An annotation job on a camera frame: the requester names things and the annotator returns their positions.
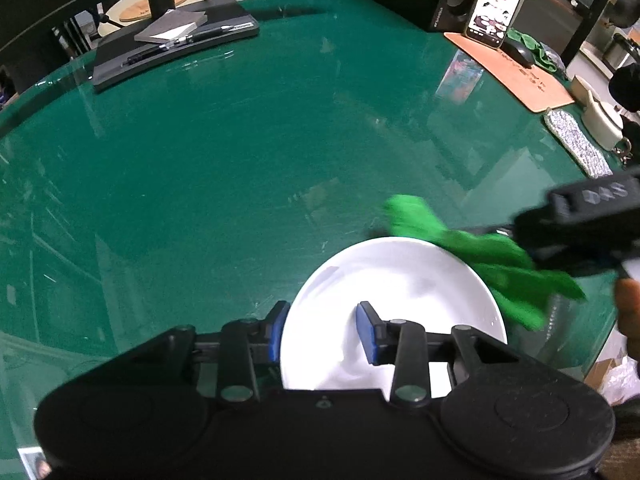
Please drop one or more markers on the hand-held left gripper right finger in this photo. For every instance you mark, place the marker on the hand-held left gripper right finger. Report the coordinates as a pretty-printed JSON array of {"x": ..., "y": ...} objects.
[{"x": 367, "y": 332}]

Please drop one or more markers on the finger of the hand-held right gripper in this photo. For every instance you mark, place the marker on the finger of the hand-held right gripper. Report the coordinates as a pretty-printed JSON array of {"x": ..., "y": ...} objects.
[
  {"x": 580, "y": 262},
  {"x": 590, "y": 205}
]

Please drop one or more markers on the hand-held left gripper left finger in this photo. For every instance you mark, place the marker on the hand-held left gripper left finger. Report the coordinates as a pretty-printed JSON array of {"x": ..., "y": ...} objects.
[{"x": 277, "y": 332}]

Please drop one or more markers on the white plate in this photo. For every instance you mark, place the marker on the white plate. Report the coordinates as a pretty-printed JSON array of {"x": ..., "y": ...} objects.
[{"x": 415, "y": 285}]

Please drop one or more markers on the green cleaning cloth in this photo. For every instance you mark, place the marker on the green cleaning cloth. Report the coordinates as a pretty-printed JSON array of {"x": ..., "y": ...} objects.
[{"x": 505, "y": 270}]

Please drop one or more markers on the person's right hand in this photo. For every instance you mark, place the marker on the person's right hand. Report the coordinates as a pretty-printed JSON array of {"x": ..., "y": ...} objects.
[{"x": 629, "y": 315}]

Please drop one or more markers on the grey microfibre pad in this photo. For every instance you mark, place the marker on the grey microfibre pad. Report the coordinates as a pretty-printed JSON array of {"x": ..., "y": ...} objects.
[{"x": 577, "y": 142}]

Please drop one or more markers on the key bunch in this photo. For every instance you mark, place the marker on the key bunch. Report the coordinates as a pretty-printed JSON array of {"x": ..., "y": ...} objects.
[{"x": 625, "y": 150}]

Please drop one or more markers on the cream white teapot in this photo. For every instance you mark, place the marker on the cream white teapot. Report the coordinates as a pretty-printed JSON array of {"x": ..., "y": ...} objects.
[{"x": 600, "y": 117}]

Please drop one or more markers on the cardboard box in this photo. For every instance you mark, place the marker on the cardboard box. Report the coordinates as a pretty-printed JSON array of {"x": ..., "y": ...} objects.
[{"x": 602, "y": 375}]

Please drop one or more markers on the tan mouse pad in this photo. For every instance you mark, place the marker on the tan mouse pad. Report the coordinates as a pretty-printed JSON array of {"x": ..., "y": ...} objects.
[{"x": 520, "y": 82}]

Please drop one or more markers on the crumpled green rag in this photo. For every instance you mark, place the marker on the crumpled green rag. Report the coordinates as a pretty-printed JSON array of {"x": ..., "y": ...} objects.
[{"x": 542, "y": 55}]

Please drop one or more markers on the black computer mouse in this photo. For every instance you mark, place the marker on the black computer mouse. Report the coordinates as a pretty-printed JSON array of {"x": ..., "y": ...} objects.
[{"x": 517, "y": 52}]

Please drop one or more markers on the smartphone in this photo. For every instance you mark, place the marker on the smartphone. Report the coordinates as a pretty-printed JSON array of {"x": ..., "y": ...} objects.
[{"x": 495, "y": 7}]

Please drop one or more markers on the small photo card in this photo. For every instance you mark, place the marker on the small photo card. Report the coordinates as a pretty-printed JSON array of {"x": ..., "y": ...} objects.
[{"x": 36, "y": 464}]

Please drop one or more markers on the black pen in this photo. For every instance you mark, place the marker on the black pen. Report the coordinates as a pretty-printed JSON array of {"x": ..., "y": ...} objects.
[{"x": 175, "y": 44}]

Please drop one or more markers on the grey monitor stand base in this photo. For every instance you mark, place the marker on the grey monitor stand base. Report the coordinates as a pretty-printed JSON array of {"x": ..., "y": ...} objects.
[{"x": 225, "y": 15}]

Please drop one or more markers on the grey notepad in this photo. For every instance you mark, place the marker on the grey notepad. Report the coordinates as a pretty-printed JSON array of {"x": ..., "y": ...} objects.
[{"x": 170, "y": 25}]

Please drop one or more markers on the round wooden board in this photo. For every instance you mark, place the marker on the round wooden board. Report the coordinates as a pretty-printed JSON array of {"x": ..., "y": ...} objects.
[{"x": 135, "y": 10}]

